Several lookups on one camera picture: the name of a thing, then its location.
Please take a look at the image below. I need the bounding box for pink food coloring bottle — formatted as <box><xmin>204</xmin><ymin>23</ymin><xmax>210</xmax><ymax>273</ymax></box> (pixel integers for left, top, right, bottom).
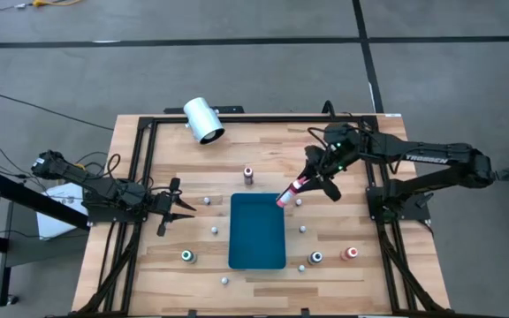
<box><xmin>275</xmin><ymin>175</ymin><xmax>311</xmax><ymax>209</ymax></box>

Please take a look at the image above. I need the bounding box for black aluminium table frame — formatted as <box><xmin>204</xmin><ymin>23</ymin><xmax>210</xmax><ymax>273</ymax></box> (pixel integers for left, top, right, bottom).
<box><xmin>71</xmin><ymin>114</ymin><xmax>452</xmax><ymax>318</ymax></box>

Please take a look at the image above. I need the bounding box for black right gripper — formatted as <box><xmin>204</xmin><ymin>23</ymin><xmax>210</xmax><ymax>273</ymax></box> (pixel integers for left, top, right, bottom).
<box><xmin>299</xmin><ymin>144</ymin><xmax>349</xmax><ymax>203</ymax></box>

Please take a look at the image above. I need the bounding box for white paper sheet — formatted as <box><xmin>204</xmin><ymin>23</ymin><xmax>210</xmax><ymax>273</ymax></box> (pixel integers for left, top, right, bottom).
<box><xmin>36</xmin><ymin>182</ymin><xmax>90</xmax><ymax>241</ymax></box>

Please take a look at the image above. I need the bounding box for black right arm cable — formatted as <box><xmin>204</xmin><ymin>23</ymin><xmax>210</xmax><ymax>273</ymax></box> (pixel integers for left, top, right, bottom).
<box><xmin>307</xmin><ymin>100</ymin><xmax>375</xmax><ymax>154</ymax></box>

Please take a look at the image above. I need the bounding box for yellow floor cable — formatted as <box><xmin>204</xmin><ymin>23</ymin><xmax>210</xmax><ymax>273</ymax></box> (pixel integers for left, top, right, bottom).
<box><xmin>32</xmin><ymin>0</ymin><xmax>83</xmax><ymax>8</ymax></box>

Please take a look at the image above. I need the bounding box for black desk beam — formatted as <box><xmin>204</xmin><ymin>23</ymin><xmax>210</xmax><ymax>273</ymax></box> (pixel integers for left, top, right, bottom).
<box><xmin>0</xmin><ymin>170</ymin><xmax>90</xmax><ymax>231</ymax></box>

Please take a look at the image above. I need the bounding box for white cylinder lamp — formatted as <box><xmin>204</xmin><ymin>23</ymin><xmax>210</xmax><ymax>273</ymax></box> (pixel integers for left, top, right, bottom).
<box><xmin>182</xmin><ymin>96</ymin><xmax>226</xmax><ymax>146</ymax></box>

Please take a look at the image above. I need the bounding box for teal plastic bin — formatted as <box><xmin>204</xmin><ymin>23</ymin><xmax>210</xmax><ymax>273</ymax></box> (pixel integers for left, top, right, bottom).
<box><xmin>227</xmin><ymin>192</ymin><xmax>287</xmax><ymax>271</ymax></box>

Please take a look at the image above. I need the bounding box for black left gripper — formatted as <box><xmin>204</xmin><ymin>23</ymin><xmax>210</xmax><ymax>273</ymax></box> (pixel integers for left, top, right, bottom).
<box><xmin>150</xmin><ymin>177</ymin><xmax>197</xmax><ymax>239</ymax></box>

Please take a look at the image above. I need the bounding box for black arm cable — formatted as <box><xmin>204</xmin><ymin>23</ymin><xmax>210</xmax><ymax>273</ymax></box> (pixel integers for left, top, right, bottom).
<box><xmin>75</xmin><ymin>152</ymin><xmax>124</xmax><ymax>181</ymax></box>
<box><xmin>307</xmin><ymin>100</ymin><xmax>375</xmax><ymax>154</ymax></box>

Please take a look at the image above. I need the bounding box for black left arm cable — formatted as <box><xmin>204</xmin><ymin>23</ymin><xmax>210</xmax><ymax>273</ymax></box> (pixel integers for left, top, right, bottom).
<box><xmin>75</xmin><ymin>152</ymin><xmax>124</xmax><ymax>181</ymax></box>

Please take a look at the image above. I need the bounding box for black floor cable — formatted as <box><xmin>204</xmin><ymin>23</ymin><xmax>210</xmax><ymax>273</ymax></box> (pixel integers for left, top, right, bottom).
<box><xmin>0</xmin><ymin>94</ymin><xmax>115</xmax><ymax>132</ymax></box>

